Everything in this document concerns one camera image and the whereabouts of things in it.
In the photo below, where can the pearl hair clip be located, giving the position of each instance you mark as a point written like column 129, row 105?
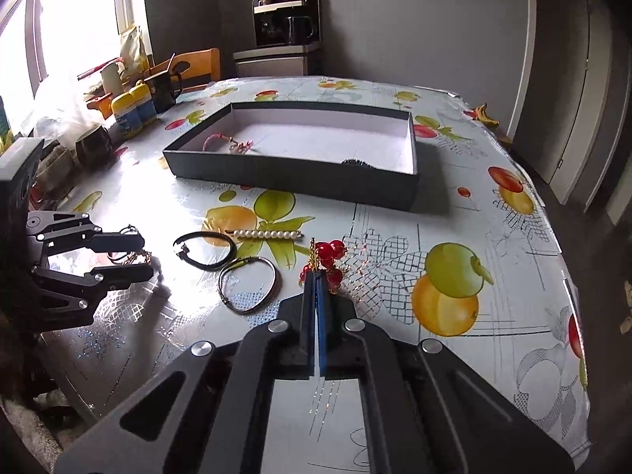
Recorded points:
column 269, row 234

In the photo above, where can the white door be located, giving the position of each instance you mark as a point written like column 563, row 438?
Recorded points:
column 582, row 89

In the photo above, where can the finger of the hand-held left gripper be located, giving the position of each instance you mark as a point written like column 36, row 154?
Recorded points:
column 116, row 242
column 126, row 275

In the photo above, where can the grey small cabinet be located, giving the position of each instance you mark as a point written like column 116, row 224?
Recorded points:
column 274, row 61

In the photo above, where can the dark brown jar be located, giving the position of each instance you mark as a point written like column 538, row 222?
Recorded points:
column 91, row 143

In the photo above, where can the yellow blue plastic bottle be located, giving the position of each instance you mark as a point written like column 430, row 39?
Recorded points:
column 124, row 116
column 144, row 101

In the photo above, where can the black coffee machine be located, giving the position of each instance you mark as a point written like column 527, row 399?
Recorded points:
column 284, row 19

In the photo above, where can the white pitcher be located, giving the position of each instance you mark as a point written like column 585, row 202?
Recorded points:
column 112, row 78

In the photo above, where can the wooden chair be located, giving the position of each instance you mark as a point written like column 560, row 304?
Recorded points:
column 202, row 66

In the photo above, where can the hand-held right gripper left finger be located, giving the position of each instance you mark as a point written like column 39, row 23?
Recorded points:
column 309, row 326

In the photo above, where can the yellow paper bag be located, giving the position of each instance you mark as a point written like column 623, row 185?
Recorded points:
column 134, row 49

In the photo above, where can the black beaded jewelry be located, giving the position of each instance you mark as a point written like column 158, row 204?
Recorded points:
column 358, row 162

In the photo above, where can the bananas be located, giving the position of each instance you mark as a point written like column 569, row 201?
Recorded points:
column 486, row 113

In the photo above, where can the black mug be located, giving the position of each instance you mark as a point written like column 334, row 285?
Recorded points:
column 160, row 90

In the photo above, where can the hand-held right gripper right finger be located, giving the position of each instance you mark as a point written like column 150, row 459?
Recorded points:
column 328, row 326

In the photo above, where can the fruit printed tablecloth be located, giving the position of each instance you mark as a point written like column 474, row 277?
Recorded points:
column 444, row 197

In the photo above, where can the dark shallow cardboard box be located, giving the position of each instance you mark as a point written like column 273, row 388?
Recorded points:
column 296, row 177

